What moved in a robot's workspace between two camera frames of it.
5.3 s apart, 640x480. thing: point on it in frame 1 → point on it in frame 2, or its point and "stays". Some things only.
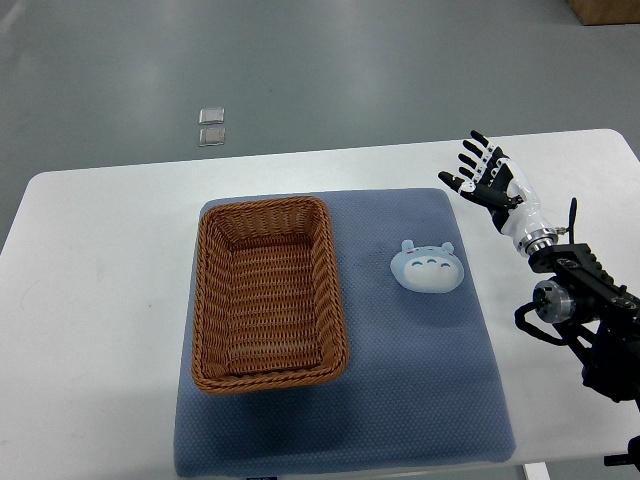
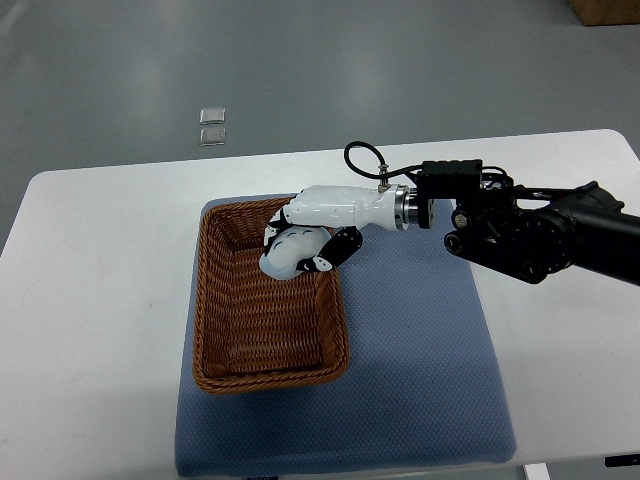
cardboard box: (606, 12) stays
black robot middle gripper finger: (467, 160) → (269, 242)
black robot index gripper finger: (466, 172) → (281, 223)
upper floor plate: (211, 116) stays
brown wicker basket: (268, 310) stays
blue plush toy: (427, 269) → (290, 247)
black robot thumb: (464, 187) → (344, 243)
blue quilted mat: (423, 383) stays
